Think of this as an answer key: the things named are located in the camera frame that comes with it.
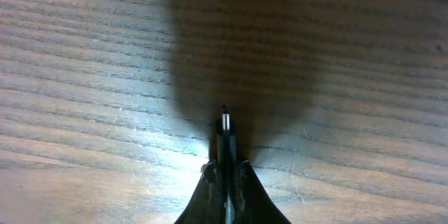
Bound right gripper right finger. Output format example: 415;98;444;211
232;160;291;224

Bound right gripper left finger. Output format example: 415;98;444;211
174;160;225;224

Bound black charging cable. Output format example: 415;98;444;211
213;104;239;224

